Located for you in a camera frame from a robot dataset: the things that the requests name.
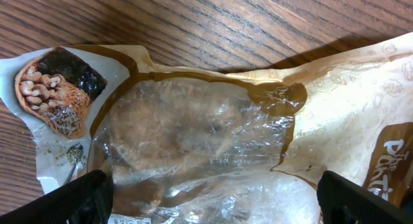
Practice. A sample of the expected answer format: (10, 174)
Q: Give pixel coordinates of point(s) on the brown Pantree snack pouch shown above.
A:
(185, 145)

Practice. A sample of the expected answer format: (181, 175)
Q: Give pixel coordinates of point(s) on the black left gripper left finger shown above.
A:
(87, 200)

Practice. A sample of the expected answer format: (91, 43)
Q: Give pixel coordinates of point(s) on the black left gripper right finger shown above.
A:
(344, 202)

